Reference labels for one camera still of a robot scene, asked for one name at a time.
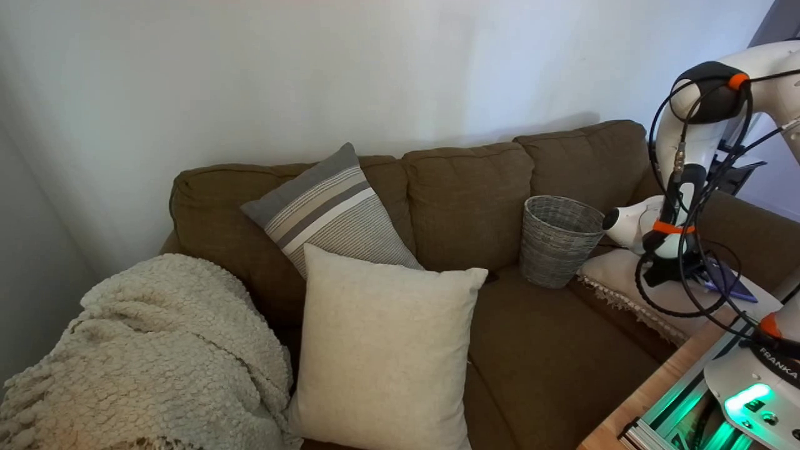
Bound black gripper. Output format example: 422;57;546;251
642;252;697;288

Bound blue book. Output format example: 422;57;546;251
695;258;757;303

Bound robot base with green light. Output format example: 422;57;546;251
620;300;800;450

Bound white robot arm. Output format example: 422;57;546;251
606;38;800;285

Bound gray woven basket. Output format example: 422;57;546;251
520;196;606;291

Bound cream fringed flat cushion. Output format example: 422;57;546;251
572;245;785;346

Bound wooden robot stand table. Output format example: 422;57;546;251
579;326;722;450

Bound black side table items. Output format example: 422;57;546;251
710;162;760;196

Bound brown fabric sofa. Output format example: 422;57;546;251
162;118;800;450

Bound cream square pillow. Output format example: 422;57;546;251
290;245;487;450

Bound gray striped pillow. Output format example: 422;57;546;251
240;143;419;275

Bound cream knitted blanket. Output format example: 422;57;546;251
0;252;304;450

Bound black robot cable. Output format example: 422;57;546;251
634;67;800;336

